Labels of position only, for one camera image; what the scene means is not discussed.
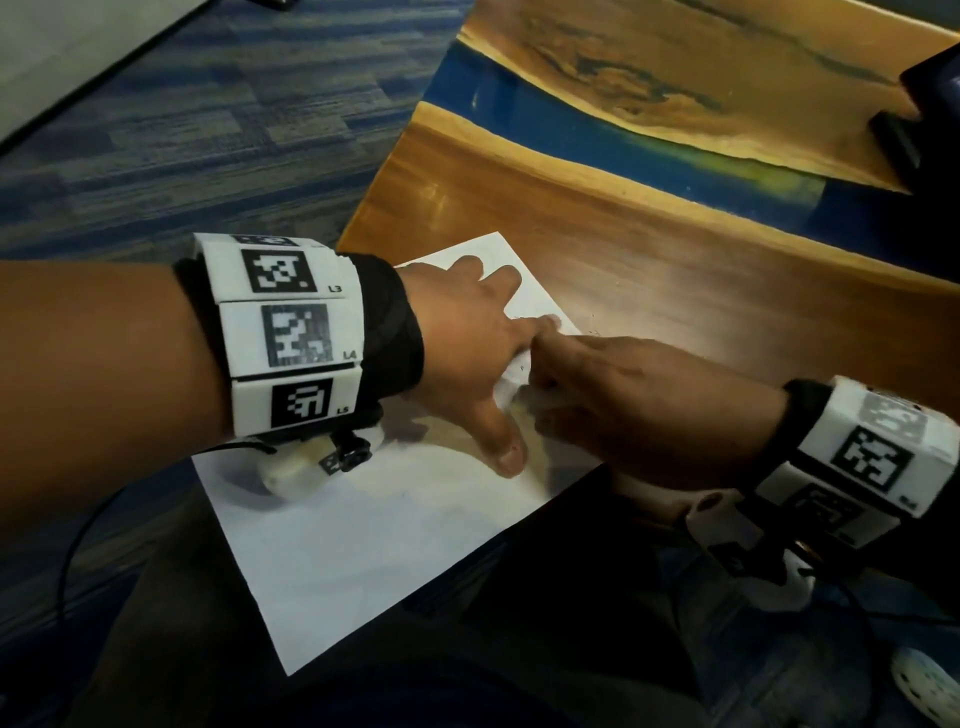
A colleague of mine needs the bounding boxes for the person's left hand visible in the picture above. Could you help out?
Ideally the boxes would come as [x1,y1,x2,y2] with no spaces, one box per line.
[396,255,562,480]

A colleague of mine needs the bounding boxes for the white perforated shoe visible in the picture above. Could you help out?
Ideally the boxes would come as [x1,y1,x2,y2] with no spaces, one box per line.
[891,647,960,728]

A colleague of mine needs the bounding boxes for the person's right hand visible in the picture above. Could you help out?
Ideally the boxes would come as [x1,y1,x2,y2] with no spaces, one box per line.
[528,333,790,494]

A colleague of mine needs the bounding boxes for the person's left forearm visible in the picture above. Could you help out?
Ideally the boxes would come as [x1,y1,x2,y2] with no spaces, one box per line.
[0,258,235,526]

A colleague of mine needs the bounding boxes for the black device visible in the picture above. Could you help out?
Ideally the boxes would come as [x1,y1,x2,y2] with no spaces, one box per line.
[868,41,960,198]

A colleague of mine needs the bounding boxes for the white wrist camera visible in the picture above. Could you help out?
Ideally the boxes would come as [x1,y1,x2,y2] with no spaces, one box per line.
[685,486,820,613]
[257,405,385,501]

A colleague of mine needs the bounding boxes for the thin black cable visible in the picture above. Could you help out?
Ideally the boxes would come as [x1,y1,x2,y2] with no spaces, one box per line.
[795,551,960,728]
[55,438,280,646]

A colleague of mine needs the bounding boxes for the white paper sheet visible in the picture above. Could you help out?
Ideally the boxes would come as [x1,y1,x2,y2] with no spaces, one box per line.
[192,231,601,678]

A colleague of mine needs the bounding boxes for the white marker wristband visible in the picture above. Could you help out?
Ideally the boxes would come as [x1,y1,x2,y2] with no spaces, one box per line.
[756,375,960,550]
[192,232,367,441]

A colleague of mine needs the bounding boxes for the person's dark trousers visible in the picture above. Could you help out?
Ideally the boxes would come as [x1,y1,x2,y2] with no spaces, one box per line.
[66,465,721,728]

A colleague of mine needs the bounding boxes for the black wrist strap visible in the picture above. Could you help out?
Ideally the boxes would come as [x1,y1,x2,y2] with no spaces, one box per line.
[750,378,835,492]
[174,252,426,404]

